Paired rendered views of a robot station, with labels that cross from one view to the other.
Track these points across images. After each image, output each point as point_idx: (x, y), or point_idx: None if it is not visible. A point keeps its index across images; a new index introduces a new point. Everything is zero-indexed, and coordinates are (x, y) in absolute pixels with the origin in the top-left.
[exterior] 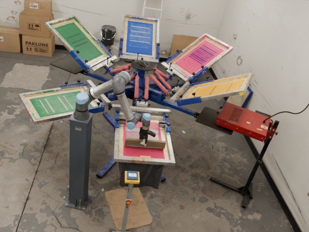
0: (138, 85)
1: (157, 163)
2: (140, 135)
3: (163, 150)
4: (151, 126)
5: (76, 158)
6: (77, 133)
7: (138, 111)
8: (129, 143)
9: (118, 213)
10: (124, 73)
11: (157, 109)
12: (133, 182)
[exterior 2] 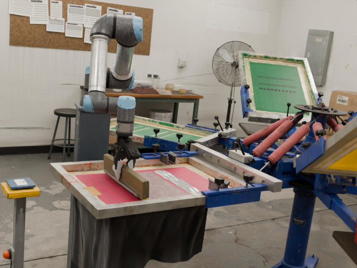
0: (276, 135)
1: (80, 197)
2: (112, 145)
3: None
4: (205, 187)
5: None
6: (76, 132)
7: (221, 164)
8: (107, 167)
9: None
10: (129, 15)
11: (253, 170)
12: (4, 191)
